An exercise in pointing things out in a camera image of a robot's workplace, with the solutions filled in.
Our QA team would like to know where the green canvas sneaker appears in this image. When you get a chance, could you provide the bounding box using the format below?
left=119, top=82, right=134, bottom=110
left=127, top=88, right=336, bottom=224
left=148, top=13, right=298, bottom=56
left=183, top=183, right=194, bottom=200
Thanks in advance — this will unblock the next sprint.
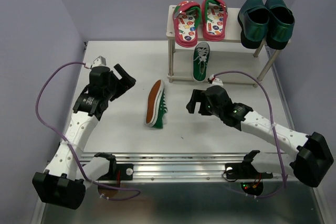
left=193, top=42, right=211, bottom=82
left=145, top=80, right=167, bottom=129

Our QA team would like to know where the pink flip-flop with letters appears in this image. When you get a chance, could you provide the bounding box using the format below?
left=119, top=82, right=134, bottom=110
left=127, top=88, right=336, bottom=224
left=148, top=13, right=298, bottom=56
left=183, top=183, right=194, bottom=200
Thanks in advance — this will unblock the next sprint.
left=201, top=0, right=228, bottom=41

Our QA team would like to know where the green loafer shoe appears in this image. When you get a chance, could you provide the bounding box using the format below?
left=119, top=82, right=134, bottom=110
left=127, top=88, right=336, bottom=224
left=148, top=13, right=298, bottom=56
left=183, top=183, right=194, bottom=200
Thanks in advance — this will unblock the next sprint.
left=265, top=0, right=295, bottom=50
left=237, top=0, right=270, bottom=49

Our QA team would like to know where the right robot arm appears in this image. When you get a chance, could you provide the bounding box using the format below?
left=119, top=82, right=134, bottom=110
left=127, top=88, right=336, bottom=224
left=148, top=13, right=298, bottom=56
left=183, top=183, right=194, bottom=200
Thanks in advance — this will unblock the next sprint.
left=186, top=86, right=334, bottom=187

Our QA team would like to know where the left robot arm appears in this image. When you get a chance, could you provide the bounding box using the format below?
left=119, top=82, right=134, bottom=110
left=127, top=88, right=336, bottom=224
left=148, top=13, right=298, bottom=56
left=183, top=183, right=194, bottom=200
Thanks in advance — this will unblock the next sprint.
left=32, top=63, right=136, bottom=209

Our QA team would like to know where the white two-tier shoe shelf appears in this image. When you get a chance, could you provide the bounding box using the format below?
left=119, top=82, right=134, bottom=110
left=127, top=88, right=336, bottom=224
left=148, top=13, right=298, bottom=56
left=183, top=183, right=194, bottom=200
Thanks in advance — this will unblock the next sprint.
left=166, top=5, right=280, bottom=82

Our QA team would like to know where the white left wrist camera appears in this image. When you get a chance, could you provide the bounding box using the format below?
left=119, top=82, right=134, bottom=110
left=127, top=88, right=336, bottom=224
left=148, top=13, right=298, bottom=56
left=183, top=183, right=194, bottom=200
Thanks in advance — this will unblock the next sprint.
left=84, top=56, right=107, bottom=69

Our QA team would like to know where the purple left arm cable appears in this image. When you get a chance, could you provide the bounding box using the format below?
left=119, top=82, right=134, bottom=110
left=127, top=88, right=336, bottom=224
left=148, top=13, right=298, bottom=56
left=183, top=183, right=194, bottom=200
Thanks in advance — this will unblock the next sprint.
left=35, top=61, right=141, bottom=201

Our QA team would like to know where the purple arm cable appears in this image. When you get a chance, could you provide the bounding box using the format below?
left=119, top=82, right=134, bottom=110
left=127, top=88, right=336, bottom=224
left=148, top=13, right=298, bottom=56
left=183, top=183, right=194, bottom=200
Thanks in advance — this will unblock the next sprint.
left=212, top=70, right=288, bottom=199
left=35, top=61, right=141, bottom=201

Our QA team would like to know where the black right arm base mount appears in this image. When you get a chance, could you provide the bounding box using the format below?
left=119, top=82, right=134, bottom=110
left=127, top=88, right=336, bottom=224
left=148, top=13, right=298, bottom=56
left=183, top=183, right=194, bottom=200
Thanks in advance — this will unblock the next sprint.
left=223, top=150, right=273, bottom=180

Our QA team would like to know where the aluminium table edge rail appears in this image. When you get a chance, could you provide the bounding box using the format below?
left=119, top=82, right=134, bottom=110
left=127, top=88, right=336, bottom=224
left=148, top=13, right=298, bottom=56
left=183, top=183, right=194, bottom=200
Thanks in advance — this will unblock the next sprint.
left=43, top=152, right=320, bottom=183

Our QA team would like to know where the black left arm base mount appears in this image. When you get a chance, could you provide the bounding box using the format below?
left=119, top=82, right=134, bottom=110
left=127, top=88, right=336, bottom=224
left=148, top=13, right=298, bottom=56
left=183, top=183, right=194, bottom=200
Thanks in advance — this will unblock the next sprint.
left=89, top=152, right=134, bottom=182

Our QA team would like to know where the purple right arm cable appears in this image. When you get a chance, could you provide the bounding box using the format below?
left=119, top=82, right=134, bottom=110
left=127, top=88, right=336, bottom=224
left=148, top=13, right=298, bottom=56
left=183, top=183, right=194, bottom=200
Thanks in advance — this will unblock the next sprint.
left=212, top=70, right=288, bottom=199

